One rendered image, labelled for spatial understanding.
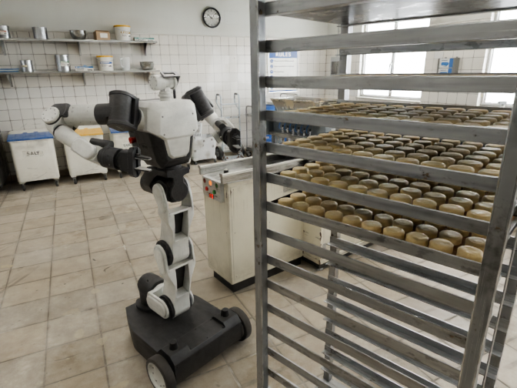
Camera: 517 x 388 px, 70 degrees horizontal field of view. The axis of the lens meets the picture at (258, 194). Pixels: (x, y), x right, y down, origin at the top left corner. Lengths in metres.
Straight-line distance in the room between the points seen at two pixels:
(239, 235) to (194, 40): 4.71
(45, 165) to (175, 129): 4.33
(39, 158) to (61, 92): 1.13
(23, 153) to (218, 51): 3.46
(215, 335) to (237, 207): 0.84
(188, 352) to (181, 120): 1.15
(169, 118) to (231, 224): 1.04
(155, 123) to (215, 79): 5.23
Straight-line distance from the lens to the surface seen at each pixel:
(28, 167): 5.95
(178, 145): 1.77
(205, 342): 2.10
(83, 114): 1.75
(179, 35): 6.72
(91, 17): 6.52
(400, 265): 1.44
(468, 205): 0.96
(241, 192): 2.49
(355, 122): 0.90
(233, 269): 2.67
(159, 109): 1.70
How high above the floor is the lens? 1.53
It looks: 18 degrees down
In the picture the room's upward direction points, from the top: 1 degrees counter-clockwise
